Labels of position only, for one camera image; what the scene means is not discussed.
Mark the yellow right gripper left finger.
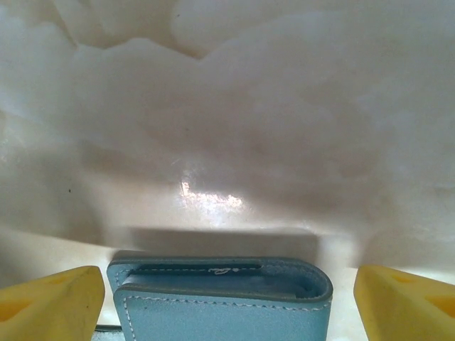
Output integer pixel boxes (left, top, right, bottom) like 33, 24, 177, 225
0, 265, 107, 341

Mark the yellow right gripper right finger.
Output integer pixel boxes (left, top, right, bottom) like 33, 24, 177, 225
354, 264, 455, 341

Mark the light blue leather card holder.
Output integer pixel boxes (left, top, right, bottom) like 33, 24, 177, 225
94, 255, 334, 341

